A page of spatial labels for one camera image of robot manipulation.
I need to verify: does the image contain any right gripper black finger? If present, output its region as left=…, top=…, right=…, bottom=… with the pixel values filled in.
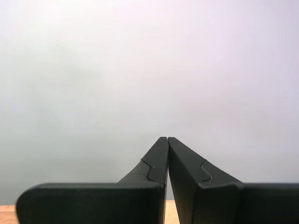
left=167, top=136, right=299, bottom=224
left=15, top=136, right=169, bottom=224

